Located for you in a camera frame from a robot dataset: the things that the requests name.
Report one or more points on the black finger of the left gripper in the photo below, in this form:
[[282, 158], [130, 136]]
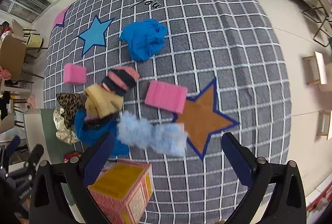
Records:
[[17, 186]]

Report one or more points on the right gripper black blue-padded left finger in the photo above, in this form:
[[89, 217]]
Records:
[[48, 203]]

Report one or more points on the beige yellow plush cloth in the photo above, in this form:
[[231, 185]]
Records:
[[101, 102]]

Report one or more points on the small pink sponge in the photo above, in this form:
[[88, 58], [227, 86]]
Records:
[[74, 74]]

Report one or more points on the light blue fluffy cloth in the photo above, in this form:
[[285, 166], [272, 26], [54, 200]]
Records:
[[168, 138]]

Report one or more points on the pink black striped sock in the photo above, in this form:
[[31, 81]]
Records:
[[120, 80]]

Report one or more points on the large pink sponge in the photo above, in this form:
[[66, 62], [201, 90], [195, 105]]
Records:
[[166, 96]]

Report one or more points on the green storage bin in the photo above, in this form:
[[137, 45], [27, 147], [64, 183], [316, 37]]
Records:
[[40, 129]]

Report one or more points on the pink yellow cardboard box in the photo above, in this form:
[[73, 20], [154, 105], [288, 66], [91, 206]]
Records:
[[123, 190]]

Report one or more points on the blue fuzzy cloth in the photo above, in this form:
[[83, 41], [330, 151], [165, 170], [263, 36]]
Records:
[[89, 134]]

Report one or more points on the leopard print scrunchie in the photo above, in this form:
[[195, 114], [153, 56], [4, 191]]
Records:
[[71, 103]]

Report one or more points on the brown cardboard box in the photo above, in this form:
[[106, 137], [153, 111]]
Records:
[[12, 55]]

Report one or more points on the small wooden stool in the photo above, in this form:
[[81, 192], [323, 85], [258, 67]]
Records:
[[317, 71]]

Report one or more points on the grey checked star rug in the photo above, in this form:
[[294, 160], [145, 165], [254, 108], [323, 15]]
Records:
[[220, 50]]

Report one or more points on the black metal frame chair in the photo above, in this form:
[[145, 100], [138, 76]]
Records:
[[320, 14]]

